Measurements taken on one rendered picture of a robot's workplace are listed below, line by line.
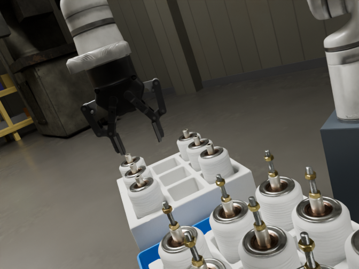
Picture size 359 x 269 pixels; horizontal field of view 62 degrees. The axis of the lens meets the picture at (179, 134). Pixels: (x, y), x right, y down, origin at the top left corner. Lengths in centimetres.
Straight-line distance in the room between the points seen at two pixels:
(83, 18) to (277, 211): 50
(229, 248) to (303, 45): 233
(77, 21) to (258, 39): 254
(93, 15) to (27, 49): 346
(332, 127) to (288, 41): 209
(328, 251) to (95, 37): 51
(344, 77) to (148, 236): 64
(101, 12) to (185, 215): 61
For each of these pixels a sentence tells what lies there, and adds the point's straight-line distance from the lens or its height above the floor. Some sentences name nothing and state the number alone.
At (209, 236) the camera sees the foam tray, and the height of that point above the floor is 18.
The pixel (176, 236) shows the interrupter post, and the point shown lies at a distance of 61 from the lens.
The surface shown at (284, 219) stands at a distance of 68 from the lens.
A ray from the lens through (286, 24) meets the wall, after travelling 282.
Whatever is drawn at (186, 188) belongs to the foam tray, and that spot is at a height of 15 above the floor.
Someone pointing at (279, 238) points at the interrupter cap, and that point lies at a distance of 55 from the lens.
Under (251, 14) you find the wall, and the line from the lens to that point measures 293.
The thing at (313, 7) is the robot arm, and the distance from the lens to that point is 74.
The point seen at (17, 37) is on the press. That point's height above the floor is 118.
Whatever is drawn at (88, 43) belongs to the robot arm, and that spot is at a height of 64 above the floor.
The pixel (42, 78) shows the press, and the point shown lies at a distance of 337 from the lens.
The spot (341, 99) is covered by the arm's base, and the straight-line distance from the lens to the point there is 78.
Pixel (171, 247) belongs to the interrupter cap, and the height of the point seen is 25.
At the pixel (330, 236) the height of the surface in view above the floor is 23.
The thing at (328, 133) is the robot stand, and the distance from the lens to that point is 79.
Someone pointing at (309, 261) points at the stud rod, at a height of 30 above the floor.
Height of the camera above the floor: 61
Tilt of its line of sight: 17 degrees down
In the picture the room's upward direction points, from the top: 20 degrees counter-clockwise
